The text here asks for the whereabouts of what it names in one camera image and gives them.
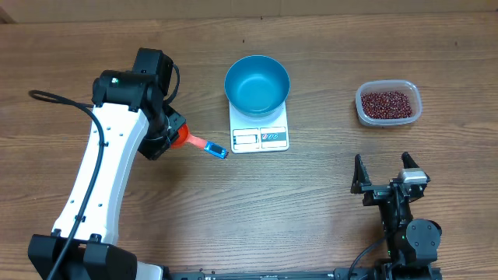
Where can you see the red adzuki beans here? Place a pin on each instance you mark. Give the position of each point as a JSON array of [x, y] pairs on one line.
[[386, 105]]

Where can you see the white digital kitchen scale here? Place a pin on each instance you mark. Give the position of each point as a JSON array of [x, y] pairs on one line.
[[259, 134]]

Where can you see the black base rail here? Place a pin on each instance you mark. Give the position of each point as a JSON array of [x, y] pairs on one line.
[[337, 274]]

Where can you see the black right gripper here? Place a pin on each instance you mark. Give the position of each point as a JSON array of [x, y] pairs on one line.
[[376, 193]]

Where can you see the clear plastic container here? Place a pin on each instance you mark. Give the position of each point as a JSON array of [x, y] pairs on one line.
[[403, 86]]

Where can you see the blue plastic bowl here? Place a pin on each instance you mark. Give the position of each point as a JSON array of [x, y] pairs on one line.
[[257, 85]]

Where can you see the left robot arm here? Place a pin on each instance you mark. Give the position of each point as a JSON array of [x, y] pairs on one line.
[[131, 114]]

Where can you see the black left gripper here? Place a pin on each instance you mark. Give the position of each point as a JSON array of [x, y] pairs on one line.
[[154, 152]]

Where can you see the orange measuring scoop blue handle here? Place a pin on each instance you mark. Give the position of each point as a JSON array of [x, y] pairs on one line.
[[210, 147]]

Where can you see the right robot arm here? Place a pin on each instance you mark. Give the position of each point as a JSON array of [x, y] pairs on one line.
[[412, 243]]

